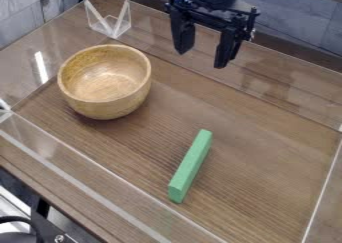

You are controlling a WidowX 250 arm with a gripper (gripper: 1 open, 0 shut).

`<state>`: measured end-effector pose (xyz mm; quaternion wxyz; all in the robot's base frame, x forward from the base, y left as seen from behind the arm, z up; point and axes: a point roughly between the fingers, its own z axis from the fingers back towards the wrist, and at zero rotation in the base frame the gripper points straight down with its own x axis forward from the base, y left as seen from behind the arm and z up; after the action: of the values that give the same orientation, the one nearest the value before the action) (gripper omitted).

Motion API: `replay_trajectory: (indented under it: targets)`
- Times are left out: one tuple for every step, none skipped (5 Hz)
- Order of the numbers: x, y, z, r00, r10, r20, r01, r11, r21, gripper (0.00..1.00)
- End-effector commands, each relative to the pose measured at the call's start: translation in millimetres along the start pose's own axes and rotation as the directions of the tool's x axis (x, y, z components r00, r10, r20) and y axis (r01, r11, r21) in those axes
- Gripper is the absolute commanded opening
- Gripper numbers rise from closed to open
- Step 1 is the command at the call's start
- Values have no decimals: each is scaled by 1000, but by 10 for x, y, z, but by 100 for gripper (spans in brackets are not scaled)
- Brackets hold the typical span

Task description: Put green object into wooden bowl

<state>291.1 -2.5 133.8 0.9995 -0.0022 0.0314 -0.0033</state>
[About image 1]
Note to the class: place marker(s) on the wooden bowl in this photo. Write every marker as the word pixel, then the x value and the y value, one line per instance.
pixel 104 81

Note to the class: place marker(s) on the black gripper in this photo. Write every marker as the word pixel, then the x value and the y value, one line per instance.
pixel 183 27

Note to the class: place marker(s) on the clear acrylic front wall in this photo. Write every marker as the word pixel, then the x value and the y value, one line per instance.
pixel 109 206

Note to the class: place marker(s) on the clear acrylic corner bracket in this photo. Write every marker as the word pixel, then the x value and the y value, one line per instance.
pixel 109 25

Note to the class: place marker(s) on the green rectangular block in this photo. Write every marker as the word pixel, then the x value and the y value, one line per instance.
pixel 188 167

